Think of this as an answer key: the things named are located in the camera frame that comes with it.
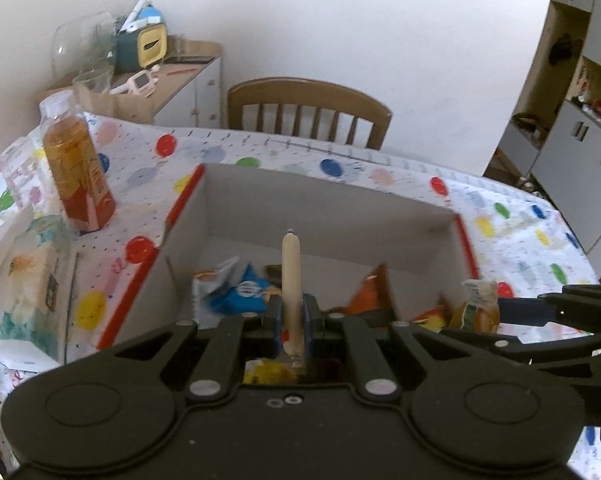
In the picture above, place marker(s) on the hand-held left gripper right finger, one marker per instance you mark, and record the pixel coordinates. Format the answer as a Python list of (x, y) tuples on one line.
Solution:
[(310, 317)]

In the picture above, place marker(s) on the black hanging bag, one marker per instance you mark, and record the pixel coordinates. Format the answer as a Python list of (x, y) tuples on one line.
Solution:
[(565, 50)]

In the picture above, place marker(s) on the grey wooden cabinet unit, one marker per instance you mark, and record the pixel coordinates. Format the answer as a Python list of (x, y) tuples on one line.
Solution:
[(570, 155)]

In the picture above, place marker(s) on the small white box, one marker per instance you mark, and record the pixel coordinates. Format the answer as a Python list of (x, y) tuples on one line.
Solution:
[(15, 360)]

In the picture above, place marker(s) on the red foil snack packet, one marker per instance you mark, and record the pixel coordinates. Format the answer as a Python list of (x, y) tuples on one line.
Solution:
[(375, 290)]

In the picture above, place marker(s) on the red cardboard box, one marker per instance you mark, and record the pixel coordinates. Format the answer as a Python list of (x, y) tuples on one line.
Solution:
[(330, 220)]

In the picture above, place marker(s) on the blue snack packet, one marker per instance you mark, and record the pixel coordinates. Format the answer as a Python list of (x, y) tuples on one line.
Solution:
[(245, 290)]

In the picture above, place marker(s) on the white snack packet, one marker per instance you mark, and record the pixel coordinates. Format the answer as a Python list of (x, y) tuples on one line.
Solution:
[(208, 295)]

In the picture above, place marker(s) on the pink handheld toy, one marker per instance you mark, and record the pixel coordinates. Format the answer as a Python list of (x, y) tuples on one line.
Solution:
[(140, 82)]

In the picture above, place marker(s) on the clear plastic printed packet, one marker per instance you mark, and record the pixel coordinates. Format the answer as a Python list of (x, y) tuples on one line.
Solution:
[(20, 170)]

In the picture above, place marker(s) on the black flat tray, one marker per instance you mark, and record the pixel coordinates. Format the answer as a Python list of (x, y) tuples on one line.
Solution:
[(190, 58)]

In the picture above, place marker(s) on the pale sausage stick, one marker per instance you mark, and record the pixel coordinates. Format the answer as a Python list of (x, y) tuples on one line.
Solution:
[(291, 280)]

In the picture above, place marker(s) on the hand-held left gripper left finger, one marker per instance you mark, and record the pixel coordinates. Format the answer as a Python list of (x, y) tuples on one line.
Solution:
[(275, 317)]

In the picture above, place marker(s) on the yellow snack packet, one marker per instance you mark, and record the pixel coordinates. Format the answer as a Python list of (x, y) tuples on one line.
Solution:
[(268, 372)]

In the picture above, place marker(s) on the orange drink bottle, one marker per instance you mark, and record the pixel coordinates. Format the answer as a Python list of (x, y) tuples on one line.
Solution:
[(78, 170)]

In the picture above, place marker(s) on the red pen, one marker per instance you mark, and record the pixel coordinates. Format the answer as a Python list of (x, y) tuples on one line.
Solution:
[(183, 70)]

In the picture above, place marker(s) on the clear glass cup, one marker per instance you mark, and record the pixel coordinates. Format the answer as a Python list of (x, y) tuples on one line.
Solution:
[(93, 82)]

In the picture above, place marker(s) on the small green orange packet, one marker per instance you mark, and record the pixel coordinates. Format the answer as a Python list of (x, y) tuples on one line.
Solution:
[(475, 310)]

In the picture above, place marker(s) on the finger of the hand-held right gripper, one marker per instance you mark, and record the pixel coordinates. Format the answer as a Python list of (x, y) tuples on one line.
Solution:
[(523, 311), (505, 342)]

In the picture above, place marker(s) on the teal yellow tissue holder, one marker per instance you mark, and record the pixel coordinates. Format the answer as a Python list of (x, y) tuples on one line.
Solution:
[(145, 45)]

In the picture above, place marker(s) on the white wooden side cabinet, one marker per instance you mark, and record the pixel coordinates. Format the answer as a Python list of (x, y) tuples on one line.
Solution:
[(200, 95)]

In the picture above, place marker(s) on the brown cardboard box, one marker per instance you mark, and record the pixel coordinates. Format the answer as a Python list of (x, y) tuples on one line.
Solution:
[(125, 107)]

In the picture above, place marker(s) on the floral tissue pack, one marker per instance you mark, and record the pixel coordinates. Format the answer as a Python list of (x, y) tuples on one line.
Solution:
[(25, 280)]

